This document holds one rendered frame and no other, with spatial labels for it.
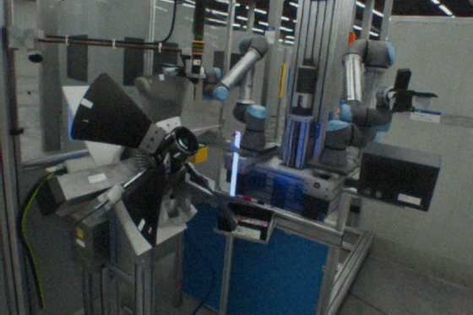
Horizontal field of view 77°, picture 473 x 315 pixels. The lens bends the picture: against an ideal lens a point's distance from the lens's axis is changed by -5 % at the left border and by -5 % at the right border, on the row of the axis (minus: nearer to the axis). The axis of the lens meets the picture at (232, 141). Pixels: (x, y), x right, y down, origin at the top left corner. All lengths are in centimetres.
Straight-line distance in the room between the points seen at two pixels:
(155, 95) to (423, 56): 204
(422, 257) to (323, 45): 193
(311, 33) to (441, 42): 114
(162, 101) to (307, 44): 99
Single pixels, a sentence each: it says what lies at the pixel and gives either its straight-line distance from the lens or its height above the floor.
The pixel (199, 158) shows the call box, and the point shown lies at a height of 101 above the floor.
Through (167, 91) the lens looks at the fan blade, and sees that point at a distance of 127.
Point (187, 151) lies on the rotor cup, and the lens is 108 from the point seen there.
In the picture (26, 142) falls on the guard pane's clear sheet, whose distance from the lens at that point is 163.
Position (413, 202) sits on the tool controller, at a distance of 130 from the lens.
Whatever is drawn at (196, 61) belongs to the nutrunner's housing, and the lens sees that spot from 115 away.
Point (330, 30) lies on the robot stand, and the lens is 189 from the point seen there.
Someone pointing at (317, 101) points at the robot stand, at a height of 134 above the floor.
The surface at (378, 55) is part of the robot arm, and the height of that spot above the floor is 161.
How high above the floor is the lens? 148
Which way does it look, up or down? 13 degrees down
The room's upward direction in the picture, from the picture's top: 5 degrees clockwise
